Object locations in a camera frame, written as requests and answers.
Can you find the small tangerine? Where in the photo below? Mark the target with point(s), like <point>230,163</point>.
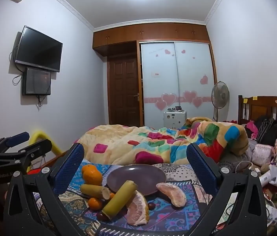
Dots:
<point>95,203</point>
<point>112,196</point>

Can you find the brown wooden door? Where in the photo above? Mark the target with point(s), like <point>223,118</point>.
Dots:
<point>122,91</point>

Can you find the small white appliance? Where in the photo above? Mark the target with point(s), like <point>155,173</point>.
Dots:
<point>174,119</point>

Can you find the large orange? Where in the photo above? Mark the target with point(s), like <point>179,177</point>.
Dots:
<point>93,178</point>
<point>88,168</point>

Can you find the blue purple printed bedspread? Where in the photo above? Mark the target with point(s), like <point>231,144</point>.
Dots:
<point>168,221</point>

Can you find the black backpack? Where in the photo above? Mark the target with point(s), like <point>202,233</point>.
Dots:
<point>268,130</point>

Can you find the black wall television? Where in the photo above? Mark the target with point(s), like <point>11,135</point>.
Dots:
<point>39,48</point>

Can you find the wooden bed headboard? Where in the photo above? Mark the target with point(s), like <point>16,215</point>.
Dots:
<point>263,105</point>

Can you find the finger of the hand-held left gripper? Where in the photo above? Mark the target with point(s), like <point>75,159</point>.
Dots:
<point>36,148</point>
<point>18,138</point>

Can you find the dark red jujube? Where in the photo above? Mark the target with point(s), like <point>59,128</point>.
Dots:
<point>101,216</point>
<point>151,205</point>

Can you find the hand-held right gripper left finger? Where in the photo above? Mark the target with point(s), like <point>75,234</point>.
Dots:
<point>68,169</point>

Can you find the pink quilted pouch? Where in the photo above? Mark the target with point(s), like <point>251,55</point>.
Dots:
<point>263,153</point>

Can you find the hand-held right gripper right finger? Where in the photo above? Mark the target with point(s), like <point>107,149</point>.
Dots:
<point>201,169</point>

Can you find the banana piece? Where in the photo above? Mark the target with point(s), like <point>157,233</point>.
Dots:
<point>94,191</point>
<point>120,200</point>

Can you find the small black wall monitor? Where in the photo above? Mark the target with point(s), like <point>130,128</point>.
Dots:
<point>36,81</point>

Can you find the yellow foam tube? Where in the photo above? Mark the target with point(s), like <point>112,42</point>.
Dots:
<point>37,136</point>

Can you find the wooden wardrobe with frosted doors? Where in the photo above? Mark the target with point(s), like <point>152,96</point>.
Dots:
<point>158,61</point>

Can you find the standing electric fan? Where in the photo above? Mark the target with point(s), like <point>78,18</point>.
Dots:
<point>220,94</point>

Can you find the brown round plate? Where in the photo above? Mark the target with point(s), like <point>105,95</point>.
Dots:
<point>136,177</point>

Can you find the colourful patchwork blanket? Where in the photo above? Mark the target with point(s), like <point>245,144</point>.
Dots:
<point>153,142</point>

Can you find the grey dotted cloth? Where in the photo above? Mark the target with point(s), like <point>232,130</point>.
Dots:
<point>177,170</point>

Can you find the pink cloth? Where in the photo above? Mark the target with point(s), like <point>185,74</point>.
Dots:
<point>251,127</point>

